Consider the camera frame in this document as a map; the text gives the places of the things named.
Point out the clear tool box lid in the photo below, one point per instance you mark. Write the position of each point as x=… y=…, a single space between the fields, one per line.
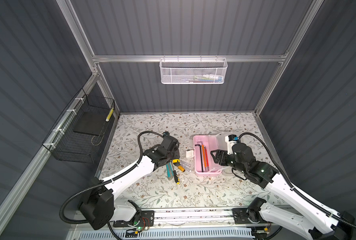
x=221 y=145

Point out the clear handled screwdriver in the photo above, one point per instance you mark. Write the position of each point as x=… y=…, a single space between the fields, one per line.
x=185 y=167

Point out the yellow tube in black basket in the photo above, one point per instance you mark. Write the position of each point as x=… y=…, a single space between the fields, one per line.
x=109 y=114

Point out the orange hex key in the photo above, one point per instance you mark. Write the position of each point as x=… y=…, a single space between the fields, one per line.
x=204 y=158

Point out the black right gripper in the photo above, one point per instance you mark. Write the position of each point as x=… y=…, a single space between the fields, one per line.
x=223 y=154

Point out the red hex key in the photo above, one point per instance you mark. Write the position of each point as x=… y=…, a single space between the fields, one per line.
x=206 y=158

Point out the horizontal aluminium frame bar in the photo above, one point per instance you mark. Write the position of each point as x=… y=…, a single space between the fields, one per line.
x=181 y=58

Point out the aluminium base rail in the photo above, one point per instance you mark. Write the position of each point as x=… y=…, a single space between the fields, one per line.
x=213 y=217

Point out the pink tool box base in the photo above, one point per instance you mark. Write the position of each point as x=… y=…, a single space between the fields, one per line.
x=210 y=142

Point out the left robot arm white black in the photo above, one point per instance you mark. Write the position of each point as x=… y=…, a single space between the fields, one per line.
x=99 y=205

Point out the yellow handled screwdriver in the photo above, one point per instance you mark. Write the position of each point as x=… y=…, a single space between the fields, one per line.
x=177 y=181

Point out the aluminium corner frame post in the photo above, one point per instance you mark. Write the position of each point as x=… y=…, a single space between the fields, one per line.
x=82 y=40

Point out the white wire mesh basket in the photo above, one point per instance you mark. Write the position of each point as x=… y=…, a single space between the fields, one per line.
x=198 y=71

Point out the teal utility knife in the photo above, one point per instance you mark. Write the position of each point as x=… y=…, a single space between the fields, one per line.
x=170 y=173

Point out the black pad in basket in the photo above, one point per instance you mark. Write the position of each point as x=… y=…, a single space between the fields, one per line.
x=91 y=124

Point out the black wire basket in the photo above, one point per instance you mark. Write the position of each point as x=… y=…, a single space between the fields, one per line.
x=66 y=145

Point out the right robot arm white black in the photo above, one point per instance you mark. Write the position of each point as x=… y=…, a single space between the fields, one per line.
x=314 y=221

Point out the white latch of tool box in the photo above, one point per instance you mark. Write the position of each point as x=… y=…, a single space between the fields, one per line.
x=190 y=154

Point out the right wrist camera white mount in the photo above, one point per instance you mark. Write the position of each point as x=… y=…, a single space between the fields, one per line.
x=231 y=140

